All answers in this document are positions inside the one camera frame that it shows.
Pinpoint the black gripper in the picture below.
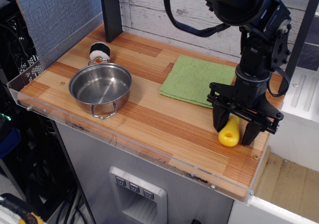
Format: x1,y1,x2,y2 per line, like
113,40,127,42
207,68,284,145

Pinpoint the yellow handle toy knife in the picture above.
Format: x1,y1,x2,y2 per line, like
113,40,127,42
218,115,240,147

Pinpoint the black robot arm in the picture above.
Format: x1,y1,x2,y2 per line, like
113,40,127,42
206,0,291,145

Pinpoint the green towel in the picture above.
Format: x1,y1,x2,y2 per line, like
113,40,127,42
159,55,235,108

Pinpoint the white toy sink unit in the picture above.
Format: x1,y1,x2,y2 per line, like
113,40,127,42
229,67,319,224

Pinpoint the toy fridge dispenser panel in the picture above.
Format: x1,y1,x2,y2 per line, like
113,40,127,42
109,166,168,224

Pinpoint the toy sushi roll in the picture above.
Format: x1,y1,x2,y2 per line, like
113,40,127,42
89,42,111,62

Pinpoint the blue fabric panel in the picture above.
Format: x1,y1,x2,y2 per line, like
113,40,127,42
16,0,103,60

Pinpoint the yellow object bottom left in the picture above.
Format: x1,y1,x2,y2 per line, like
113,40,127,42
23,213,44,224

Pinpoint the clear acrylic edge guard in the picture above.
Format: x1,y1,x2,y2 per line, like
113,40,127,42
8,62,269,202

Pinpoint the dark right post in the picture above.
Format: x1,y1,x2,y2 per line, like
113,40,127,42
285,0,319,81

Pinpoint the dark post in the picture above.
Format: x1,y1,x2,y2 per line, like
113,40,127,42
285,0,319,81
101,0,123,43

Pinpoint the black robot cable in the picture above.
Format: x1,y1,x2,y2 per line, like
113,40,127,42
163,0,290,98

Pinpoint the steel pot with handles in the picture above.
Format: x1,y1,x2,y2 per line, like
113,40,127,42
69,58,133,119

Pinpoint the dark left post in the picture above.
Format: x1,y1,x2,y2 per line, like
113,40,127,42
101,0,123,43

